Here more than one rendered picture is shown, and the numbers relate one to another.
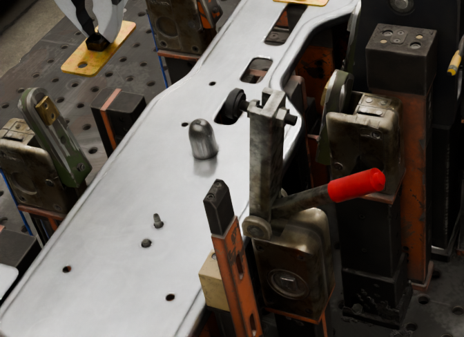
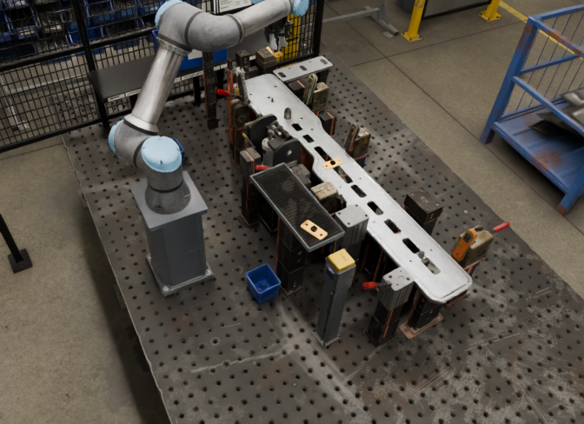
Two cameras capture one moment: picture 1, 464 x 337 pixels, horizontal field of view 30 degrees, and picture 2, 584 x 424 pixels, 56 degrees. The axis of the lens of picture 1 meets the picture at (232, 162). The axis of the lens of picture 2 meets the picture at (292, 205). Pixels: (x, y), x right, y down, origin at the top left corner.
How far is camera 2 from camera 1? 2.44 m
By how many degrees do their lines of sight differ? 72
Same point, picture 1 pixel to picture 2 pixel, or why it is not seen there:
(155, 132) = (303, 113)
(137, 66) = not seen: hidden behind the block
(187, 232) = (264, 103)
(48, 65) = (442, 177)
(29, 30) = not seen: outside the picture
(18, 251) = (293, 87)
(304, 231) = (235, 102)
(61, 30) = (467, 190)
